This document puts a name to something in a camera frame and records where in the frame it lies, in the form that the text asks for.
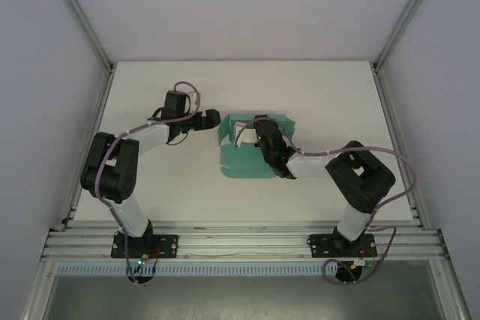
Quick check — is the green paper box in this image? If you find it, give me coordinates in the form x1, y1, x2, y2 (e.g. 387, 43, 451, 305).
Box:
216, 111, 298, 181

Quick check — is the grey metal sheet panel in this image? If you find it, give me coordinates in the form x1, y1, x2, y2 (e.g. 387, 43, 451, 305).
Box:
40, 274, 442, 320

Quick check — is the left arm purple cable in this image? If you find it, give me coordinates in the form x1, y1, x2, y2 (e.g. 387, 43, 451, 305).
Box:
95, 80, 203, 286

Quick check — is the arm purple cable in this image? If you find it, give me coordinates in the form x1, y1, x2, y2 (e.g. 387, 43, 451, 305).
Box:
239, 117, 419, 286
95, 80, 203, 286

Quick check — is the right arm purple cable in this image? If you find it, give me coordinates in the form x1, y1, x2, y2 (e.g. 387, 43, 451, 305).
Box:
239, 117, 419, 286

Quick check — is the aluminium table side rail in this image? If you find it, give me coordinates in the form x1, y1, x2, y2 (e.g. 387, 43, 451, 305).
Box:
370, 64, 427, 230
59, 67, 116, 231

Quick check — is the aluminium mounting rail beam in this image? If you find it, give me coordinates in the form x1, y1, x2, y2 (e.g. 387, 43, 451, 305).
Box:
43, 221, 449, 261

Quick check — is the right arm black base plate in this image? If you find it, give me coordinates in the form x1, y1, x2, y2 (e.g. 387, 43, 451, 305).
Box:
307, 233, 376, 259

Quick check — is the slotted grey cable duct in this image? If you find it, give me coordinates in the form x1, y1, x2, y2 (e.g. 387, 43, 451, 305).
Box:
55, 262, 380, 277

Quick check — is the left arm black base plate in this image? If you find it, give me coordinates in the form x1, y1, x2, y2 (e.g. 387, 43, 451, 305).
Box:
110, 233, 179, 259

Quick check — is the aluminium upright frame post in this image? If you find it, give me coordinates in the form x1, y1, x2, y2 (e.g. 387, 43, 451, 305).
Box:
373, 0, 447, 70
46, 0, 116, 72

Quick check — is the black round cable grommet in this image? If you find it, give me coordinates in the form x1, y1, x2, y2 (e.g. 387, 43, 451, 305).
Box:
334, 262, 363, 284
127, 273, 155, 286

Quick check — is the aluminium lower frame leg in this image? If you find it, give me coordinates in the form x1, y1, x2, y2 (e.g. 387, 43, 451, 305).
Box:
427, 256, 472, 320
20, 256, 57, 320

